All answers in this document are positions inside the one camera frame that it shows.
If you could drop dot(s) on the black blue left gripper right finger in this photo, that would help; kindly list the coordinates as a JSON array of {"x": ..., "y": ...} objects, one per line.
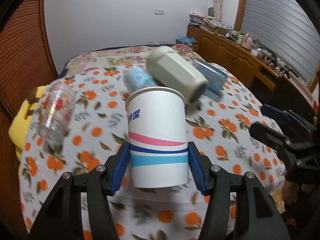
[{"x": 239, "y": 206}]

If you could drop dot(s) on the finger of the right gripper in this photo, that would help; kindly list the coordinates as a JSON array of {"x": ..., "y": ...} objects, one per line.
[
  {"x": 291, "y": 120},
  {"x": 271, "y": 138}
]

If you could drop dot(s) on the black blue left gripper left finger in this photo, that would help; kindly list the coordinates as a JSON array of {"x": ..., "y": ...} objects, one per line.
[{"x": 60, "y": 214}]

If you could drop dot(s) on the white striped paper cup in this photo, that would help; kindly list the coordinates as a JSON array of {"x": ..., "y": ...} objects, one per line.
[{"x": 158, "y": 137}]

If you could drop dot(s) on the clear blue-label plastic cup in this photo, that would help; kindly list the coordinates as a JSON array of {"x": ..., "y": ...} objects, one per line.
[{"x": 138, "y": 78}]

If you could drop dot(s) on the person's hand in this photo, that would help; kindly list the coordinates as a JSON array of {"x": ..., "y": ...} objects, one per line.
[{"x": 290, "y": 191}]

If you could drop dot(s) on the wooden sideboard cabinet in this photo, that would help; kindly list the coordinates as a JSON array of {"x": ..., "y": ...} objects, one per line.
[{"x": 266, "y": 83}]

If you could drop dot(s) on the pink kettle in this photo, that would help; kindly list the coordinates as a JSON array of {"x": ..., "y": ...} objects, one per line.
[{"x": 248, "y": 42}]

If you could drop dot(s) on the grey window blind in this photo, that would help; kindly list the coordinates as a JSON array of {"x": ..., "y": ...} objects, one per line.
[{"x": 283, "y": 27}]

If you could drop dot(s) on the orange-print white tablecloth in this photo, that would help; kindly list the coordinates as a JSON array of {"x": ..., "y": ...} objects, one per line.
[{"x": 99, "y": 125}]

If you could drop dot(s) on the yellow plush toy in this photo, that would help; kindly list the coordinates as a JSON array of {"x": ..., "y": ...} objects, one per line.
[{"x": 20, "y": 124}]

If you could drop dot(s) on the cream faceted mug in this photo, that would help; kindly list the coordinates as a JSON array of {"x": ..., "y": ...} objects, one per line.
[{"x": 166, "y": 66}]

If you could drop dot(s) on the clear printed drinking glass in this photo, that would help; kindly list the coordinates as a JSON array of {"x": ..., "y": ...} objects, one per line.
[{"x": 56, "y": 114}]

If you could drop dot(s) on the floral bed cover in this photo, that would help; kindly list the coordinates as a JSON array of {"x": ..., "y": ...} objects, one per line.
[{"x": 108, "y": 59}]

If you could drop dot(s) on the wooden slatted wardrobe door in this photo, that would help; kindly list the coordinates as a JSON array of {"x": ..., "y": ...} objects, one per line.
[{"x": 26, "y": 62}]

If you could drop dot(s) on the white wall socket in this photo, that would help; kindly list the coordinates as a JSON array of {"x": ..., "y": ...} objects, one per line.
[{"x": 158, "y": 12}]

